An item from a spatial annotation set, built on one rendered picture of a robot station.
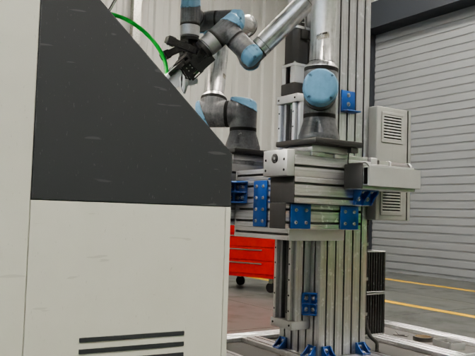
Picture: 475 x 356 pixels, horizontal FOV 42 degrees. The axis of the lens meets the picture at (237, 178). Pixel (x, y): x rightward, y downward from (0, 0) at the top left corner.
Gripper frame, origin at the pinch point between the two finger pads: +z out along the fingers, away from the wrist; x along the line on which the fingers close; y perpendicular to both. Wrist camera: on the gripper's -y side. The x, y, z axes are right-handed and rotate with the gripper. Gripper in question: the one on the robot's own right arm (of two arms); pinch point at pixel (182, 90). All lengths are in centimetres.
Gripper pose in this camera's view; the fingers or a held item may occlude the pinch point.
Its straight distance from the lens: 233.2
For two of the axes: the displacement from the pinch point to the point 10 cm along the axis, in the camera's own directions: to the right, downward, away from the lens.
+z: -0.3, 10.0, -0.6
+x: -4.8, 0.4, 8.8
